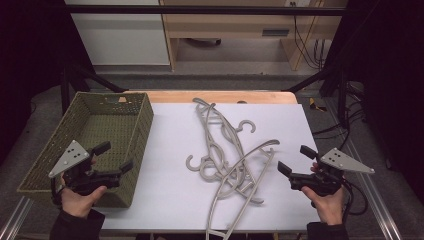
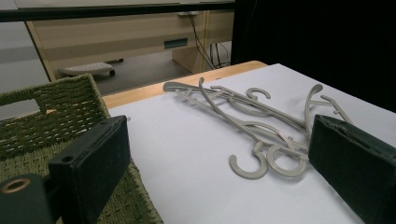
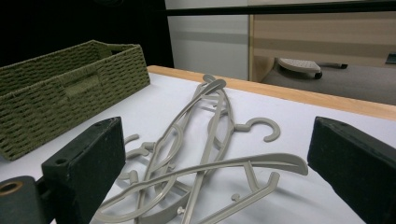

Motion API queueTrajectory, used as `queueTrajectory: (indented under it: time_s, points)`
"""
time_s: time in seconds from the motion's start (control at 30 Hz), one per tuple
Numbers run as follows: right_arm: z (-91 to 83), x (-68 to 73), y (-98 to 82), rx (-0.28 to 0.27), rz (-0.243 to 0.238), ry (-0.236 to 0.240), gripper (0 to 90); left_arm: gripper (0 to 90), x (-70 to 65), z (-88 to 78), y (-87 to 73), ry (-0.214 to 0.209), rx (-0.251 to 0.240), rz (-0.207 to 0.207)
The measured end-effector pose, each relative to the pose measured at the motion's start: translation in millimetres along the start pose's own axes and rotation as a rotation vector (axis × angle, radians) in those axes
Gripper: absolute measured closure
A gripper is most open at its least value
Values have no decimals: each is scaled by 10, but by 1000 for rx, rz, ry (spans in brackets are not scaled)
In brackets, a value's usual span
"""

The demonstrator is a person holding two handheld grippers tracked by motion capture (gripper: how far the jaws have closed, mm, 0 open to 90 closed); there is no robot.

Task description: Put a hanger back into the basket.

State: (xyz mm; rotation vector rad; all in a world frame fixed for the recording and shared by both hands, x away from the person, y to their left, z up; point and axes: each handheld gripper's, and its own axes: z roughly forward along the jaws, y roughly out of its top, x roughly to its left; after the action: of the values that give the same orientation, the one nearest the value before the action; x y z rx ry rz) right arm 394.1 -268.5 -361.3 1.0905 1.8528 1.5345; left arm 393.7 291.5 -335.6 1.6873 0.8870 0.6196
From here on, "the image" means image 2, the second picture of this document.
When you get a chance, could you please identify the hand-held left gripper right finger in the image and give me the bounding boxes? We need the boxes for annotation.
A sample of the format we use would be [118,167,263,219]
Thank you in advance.
[307,114,396,224]

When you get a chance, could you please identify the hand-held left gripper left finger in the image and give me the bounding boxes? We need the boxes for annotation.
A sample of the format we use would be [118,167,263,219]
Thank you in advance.
[48,115,132,224]

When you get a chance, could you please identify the green woven basket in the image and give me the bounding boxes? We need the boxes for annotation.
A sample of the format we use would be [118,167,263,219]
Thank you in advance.
[0,73,164,224]

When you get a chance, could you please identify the grey plastic clothes hanger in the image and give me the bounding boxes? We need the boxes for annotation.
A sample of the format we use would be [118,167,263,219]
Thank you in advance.
[163,81,312,133]
[174,77,309,181]
[239,83,354,179]

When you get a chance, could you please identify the white table sheet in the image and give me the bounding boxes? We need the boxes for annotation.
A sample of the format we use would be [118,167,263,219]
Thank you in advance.
[106,63,396,224]

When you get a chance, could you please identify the light wooden desk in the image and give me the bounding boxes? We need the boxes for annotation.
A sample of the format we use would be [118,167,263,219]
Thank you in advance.
[26,9,236,82]

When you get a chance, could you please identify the black frame bar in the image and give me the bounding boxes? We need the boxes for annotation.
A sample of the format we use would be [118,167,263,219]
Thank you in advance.
[0,2,236,23]

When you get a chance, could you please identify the black desk cables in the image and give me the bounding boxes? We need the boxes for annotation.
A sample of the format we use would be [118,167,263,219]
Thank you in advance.
[186,11,232,70]

